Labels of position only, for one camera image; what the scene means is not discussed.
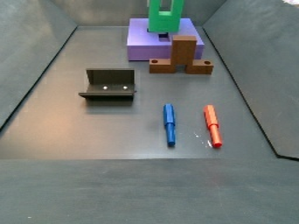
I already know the green U-shaped block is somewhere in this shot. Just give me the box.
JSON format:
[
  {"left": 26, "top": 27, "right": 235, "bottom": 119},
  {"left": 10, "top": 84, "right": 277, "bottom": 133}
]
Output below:
[{"left": 147, "top": 0, "right": 184, "bottom": 32}]

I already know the blue peg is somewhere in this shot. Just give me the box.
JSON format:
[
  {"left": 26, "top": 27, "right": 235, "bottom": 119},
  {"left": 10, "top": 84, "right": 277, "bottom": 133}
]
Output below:
[{"left": 163, "top": 103, "right": 175, "bottom": 147}]

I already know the black angle bracket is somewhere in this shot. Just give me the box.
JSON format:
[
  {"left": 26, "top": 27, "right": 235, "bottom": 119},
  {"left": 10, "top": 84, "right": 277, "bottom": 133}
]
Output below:
[{"left": 79, "top": 68, "right": 136, "bottom": 99}]

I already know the purple board with cross slot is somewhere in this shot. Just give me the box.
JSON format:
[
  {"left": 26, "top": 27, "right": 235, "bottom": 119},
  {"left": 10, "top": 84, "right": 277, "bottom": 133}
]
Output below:
[{"left": 126, "top": 18, "right": 204, "bottom": 61}]

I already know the red peg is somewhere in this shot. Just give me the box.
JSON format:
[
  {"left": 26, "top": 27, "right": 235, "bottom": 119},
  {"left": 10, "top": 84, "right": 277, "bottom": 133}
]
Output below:
[{"left": 203, "top": 105, "right": 222, "bottom": 148}]

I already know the brown T-shaped block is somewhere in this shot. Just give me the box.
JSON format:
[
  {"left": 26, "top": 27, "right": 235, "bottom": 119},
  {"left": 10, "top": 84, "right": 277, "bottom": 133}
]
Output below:
[{"left": 150, "top": 35, "right": 214, "bottom": 74}]

